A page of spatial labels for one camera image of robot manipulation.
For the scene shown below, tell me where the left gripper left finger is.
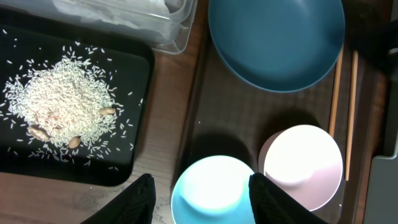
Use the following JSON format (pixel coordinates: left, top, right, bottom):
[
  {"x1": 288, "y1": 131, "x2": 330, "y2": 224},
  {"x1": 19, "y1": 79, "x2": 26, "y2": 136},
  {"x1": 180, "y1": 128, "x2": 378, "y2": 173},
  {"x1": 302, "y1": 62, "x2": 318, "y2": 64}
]
[{"x1": 81, "y1": 174, "x2": 156, "y2": 224}]

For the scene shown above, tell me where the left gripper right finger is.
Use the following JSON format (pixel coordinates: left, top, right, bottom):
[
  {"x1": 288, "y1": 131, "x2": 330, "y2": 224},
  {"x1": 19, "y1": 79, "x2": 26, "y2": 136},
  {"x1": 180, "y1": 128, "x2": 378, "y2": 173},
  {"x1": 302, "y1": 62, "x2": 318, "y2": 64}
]
[{"x1": 249, "y1": 173, "x2": 326, "y2": 224}]

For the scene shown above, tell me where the pink bowl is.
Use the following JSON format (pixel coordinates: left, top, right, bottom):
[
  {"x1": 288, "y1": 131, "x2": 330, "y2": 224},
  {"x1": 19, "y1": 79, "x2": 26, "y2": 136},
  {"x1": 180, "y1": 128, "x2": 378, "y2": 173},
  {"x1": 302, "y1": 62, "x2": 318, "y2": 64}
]
[{"x1": 257, "y1": 124, "x2": 343, "y2": 212}]

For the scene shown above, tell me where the pile of white rice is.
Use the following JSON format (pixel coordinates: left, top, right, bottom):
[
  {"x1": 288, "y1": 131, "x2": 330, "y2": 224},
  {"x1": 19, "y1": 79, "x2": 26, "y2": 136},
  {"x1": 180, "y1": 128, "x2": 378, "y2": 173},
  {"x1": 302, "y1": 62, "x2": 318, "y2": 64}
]
[{"x1": 1, "y1": 54, "x2": 118, "y2": 156}]

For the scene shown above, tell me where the dark blue plate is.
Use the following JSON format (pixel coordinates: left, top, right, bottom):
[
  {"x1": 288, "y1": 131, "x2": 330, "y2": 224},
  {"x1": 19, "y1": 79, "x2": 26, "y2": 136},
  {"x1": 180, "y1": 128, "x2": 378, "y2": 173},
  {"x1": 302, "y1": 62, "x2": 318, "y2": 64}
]
[{"x1": 208, "y1": 0, "x2": 345, "y2": 93}]

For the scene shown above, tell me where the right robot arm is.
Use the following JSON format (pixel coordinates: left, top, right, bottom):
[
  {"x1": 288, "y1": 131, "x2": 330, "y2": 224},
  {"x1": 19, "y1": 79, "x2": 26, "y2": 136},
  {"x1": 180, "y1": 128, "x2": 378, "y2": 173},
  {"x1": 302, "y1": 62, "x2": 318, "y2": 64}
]
[{"x1": 351, "y1": 19, "x2": 397, "y2": 76}]

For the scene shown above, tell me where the clear plastic waste bin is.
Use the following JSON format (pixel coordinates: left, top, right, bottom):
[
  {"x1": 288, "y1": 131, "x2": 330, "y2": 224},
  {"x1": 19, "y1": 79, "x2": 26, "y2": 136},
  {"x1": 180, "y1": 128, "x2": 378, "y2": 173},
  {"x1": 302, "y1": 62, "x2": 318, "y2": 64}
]
[{"x1": 1, "y1": 0, "x2": 197, "y2": 55}]

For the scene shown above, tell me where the light blue bowl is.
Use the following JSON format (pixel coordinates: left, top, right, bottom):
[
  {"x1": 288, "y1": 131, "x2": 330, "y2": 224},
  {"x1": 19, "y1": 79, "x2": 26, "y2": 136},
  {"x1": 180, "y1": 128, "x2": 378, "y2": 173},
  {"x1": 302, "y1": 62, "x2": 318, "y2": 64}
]
[{"x1": 170, "y1": 156, "x2": 255, "y2": 224}]

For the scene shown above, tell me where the peanut on rice bottom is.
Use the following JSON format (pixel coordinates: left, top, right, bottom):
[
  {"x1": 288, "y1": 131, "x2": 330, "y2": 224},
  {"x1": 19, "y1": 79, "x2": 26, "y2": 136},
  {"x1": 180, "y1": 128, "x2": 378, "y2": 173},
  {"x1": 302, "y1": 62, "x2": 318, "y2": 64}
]
[{"x1": 68, "y1": 136, "x2": 81, "y2": 149}]

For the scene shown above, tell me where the peanut on rice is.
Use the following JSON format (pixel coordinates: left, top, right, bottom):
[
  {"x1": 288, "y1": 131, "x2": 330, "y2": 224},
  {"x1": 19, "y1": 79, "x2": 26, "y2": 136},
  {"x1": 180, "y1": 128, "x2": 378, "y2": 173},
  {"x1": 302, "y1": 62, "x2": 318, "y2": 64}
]
[
  {"x1": 98, "y1": 107, "x2": 116, "y2": 116},
  {"x1": 28, "y1": 126, "x2": 50, "y2": 142},
  {"x1": 68, "y1": 136, "x2": 81, "y2": 149}
]

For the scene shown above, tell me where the dark brown serving tray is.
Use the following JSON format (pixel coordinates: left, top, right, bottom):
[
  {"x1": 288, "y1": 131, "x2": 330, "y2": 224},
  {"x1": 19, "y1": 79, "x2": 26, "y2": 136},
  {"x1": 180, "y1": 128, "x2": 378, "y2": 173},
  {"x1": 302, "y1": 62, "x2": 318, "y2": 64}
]
[{"x1": 174, "y1": 0, "x2": 392, "y2": 223}]

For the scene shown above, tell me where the peanut on rice right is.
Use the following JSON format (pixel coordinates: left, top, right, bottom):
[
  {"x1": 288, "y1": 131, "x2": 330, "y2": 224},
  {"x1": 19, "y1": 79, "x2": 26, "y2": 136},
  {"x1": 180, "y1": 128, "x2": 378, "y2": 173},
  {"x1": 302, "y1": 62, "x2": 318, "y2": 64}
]
[{"x1": 98, "y1": 107, "x2": 116, "y2": 116}]

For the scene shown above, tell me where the black plastic tray bin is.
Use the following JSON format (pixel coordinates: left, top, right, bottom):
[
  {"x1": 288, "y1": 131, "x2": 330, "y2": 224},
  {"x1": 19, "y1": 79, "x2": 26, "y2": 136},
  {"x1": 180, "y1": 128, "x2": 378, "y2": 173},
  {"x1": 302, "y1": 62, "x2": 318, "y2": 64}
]
[{"x1": 1, "y1": 9, "x2": 155, "y2": 187}]

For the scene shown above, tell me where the peanut on rice left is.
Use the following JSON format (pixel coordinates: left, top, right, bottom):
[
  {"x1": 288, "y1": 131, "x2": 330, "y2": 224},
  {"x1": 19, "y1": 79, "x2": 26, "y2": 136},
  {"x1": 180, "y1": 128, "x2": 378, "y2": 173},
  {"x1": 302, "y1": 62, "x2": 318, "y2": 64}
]
[{"x1": 28, "y1": 126, "x2": 50, "y2": 142}]

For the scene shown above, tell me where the left wooden chopstick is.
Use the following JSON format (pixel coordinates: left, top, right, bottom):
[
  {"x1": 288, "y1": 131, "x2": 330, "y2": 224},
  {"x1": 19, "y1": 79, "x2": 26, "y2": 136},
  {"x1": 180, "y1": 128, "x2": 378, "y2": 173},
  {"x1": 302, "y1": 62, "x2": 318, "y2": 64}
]
[{"x1": 328, "y1": 49, "x2": 343, "y2": 137}]

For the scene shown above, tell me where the wooden chopstick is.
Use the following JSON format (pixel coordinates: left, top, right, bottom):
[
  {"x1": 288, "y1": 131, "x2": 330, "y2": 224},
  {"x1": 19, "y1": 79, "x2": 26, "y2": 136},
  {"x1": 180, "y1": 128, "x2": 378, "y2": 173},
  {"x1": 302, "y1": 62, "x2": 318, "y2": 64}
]
[
  {"x1": 345, "y1": 50, "x2": 359, "y2": 181},
  {"x1": 328, "y1": 49, "x2": 343, "y2": 137}
]

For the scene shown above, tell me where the right wooden chopstick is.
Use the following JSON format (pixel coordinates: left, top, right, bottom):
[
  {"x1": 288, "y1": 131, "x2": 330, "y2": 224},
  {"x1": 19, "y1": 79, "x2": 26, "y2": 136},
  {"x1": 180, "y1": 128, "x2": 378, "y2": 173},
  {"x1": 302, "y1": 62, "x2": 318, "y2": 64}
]
[{"x1": 345, "y1": 50, "x2": 359, "y2": 181}]

